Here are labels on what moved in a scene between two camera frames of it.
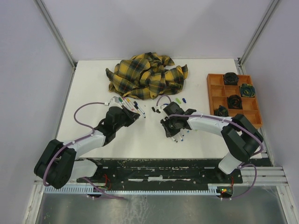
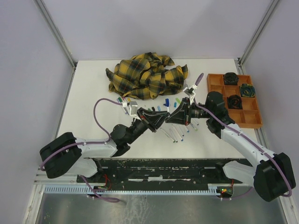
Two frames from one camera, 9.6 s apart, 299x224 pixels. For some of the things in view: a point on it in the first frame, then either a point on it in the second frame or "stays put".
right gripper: x=169 y=133 → x=182 y=114
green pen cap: x=178 y=100 stays put
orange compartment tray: x=218 y=93 stays put
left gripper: x=131 y=116 → x=145 y=115
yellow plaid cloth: x=147 y=75 stays put
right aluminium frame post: x=252 y=41 stays put
